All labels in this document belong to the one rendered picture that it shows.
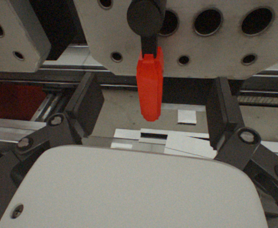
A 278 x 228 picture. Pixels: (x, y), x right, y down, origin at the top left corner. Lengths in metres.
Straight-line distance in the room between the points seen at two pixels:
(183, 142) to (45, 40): 0.25
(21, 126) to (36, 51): 0.32
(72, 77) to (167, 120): 1.14
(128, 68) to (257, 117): 1.74
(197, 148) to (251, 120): 1.51
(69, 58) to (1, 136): 0.30
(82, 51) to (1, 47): 0.44
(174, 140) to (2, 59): 0.26
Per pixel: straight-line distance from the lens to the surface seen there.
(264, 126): 1.81
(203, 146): 0.32
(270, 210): 0.43
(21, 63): 0.21
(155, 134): 0.33
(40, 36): 0.19
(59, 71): 0.62
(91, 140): 0.49
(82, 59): 0.59
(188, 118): 0.35
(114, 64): 0.16
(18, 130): 0.49
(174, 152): 0.31
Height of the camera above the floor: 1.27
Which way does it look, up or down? 51 degrees down
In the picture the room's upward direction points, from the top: 7 degrees counter-clockwise
